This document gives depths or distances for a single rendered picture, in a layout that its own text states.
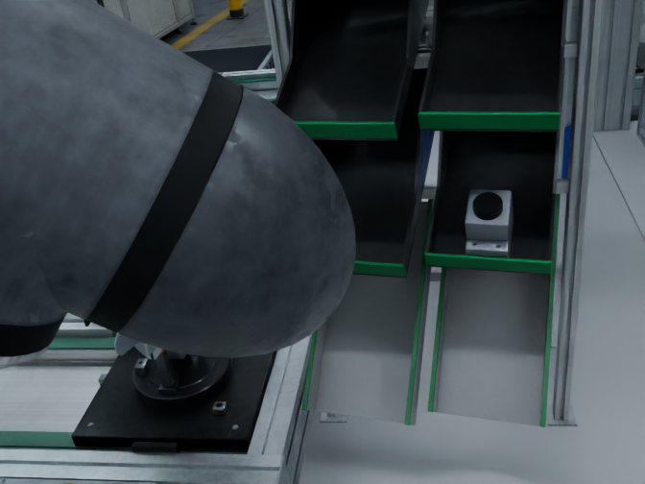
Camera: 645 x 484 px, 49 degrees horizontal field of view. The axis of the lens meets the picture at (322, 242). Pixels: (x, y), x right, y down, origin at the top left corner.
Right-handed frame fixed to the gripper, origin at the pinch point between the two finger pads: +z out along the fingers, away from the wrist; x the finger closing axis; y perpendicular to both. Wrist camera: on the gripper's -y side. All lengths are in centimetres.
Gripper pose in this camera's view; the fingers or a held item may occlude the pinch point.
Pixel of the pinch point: (153, 346)
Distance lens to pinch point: 93.7
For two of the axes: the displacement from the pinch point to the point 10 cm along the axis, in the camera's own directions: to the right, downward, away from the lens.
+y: -1.3, 5.1, -8.5
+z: 1.1, 8.6, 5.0
